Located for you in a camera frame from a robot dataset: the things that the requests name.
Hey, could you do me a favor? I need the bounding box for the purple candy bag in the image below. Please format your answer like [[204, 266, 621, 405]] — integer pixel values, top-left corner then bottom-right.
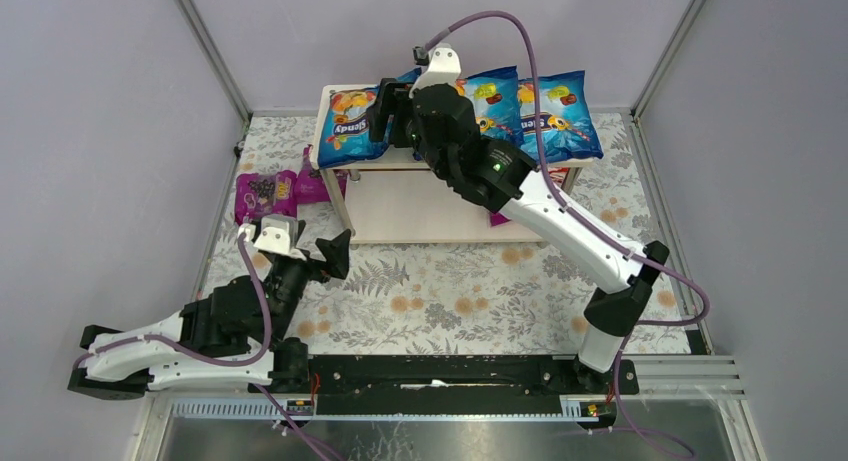
[[489, 213, 510, 227], [234, 170, 297, 225], [294, 145, 331, 205]]

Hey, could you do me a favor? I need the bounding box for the blue Slendy bag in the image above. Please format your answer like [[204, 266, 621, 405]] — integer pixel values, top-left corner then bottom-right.
[[517, 71, 603, 163], [413, 65, 525, 163], [317, 85, 388, 169]]

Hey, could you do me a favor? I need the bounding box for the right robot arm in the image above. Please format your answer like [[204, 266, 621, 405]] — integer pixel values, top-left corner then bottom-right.
[[366, 78, 670, 390]]

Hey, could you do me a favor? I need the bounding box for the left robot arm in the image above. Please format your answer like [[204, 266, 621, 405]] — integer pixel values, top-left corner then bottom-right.
[[67, 215, 353, 400]]

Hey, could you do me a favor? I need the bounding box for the white wooden two-tier shelf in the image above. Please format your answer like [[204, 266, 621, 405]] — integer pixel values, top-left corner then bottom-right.
[[309, 82, 596, 245]]

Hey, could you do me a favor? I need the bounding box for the red white packet behind shelf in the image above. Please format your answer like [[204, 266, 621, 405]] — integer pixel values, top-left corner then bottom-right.
[[548, 167, 571, 190]]

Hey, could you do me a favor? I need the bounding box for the floral patterned table mat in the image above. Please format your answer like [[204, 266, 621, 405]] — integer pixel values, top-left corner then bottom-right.
[[198, 113, 659, 354]]

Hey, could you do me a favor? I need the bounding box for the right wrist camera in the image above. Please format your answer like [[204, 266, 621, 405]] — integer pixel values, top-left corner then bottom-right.
[[410, 43, 461, 97]]

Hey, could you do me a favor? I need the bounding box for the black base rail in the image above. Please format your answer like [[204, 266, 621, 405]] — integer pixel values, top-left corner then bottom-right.
[[266, 355, 613, 395]]

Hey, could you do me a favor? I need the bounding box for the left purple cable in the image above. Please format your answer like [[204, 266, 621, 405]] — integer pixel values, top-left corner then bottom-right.
[[71, 235, 346, 461]]

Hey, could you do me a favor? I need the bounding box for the slotted cable duct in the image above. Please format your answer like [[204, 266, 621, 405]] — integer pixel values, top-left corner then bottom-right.
[[171, 398, 600, 423]]

